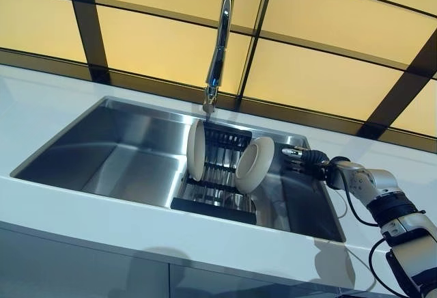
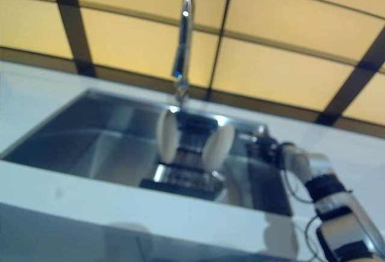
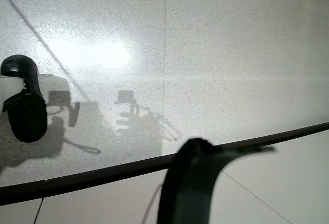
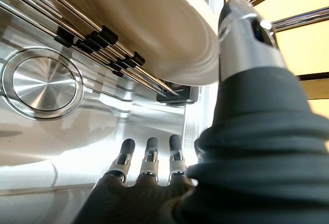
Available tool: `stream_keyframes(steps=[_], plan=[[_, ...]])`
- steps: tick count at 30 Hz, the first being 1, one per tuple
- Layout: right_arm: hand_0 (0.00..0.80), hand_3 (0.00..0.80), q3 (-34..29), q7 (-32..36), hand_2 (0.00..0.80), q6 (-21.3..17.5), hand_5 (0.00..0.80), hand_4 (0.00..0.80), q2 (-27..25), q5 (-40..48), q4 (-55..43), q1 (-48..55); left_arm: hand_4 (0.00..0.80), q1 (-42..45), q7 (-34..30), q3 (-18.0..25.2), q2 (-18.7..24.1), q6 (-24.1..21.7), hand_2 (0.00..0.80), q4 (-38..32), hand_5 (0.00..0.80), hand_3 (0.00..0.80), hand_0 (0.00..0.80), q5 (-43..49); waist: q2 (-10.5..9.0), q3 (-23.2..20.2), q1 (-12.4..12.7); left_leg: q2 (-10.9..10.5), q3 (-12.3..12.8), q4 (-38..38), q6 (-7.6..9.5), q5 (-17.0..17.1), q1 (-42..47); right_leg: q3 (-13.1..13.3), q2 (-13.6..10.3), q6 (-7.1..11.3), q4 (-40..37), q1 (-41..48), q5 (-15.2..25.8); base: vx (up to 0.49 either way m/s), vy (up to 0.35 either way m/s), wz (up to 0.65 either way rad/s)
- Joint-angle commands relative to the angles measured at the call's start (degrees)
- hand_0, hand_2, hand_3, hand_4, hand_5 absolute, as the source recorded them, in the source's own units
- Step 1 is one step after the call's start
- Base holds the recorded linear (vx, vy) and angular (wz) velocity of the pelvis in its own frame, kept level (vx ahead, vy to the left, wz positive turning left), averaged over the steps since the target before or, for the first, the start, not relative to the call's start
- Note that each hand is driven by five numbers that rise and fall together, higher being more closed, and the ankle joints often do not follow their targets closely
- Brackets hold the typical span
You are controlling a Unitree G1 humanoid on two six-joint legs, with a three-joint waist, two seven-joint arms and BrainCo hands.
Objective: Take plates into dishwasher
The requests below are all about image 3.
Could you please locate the white cabinet door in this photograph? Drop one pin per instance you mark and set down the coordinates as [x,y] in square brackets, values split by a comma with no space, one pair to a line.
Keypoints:
[295,177]
[15,215]
[102,203]

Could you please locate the dark cabinet toe kick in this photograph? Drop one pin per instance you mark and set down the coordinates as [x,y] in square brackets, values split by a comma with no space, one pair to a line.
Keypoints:
[102,174]

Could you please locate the black robot foot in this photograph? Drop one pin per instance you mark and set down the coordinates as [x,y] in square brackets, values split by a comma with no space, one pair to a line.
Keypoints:
[28,116]

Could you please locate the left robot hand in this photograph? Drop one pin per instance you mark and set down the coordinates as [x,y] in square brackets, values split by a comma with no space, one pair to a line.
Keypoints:
[187,183]

